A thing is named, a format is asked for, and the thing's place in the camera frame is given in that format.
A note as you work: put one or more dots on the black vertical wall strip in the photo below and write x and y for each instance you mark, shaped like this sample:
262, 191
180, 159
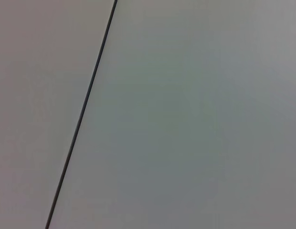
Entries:
82, 112

